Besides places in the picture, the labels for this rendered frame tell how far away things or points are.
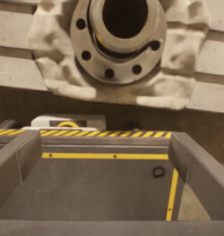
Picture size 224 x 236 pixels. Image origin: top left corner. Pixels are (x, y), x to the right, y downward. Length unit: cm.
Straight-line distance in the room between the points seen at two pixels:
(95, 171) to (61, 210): 16
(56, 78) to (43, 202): 36
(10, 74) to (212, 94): 66
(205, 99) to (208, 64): 11
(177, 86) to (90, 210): 45
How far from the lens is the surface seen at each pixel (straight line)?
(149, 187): 50
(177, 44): 57
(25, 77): 61
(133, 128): 62
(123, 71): 50
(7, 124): 72
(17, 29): 62
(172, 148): 16
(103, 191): 49
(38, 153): 17
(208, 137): 88
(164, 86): 56
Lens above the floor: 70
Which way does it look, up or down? 73 degrees down
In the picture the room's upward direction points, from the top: 178 degrees clockwise
